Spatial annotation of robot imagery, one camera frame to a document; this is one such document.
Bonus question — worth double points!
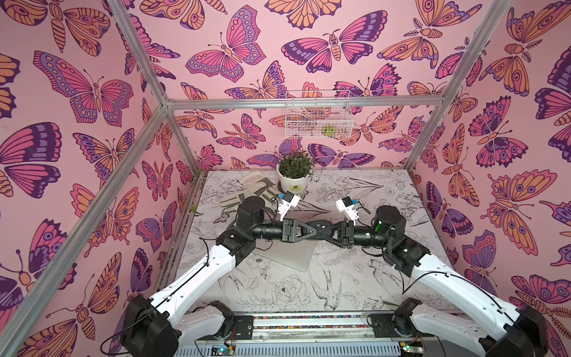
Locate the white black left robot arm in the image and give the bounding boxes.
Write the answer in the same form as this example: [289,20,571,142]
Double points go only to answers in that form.
[104,195,337,356]

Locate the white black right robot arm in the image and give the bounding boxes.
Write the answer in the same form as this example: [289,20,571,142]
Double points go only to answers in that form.
[309,205,549,356]

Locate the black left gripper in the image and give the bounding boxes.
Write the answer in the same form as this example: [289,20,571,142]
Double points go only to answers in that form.
[249,221,315,246]

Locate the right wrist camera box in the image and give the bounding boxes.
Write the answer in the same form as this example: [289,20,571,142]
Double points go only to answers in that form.
[335,196,359,224]

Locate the aluminium frame struts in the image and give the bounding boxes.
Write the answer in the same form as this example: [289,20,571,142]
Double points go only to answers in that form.
[0,0,509,357]

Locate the white wire wall basket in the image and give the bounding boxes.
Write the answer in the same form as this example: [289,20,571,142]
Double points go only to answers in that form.
[283,97,354,140]

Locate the green ball in basket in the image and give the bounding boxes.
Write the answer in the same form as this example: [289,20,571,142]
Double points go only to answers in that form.
[321,125,338,138]

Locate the white green striped work glove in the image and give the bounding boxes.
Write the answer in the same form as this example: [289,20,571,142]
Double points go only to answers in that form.
[219,192,247,217]

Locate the silver laptop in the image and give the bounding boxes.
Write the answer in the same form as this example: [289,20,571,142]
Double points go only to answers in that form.
[254,239,317,272]

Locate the green plant in white pot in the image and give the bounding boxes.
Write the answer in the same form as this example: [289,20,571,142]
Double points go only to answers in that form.
[277,151,314,195]

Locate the black wireless mouse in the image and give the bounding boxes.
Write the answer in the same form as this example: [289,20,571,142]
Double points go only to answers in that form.
[307,220,335,237]

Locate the white grey work glove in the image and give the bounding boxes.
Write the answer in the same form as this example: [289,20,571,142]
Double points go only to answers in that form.
[239,170,279,196]

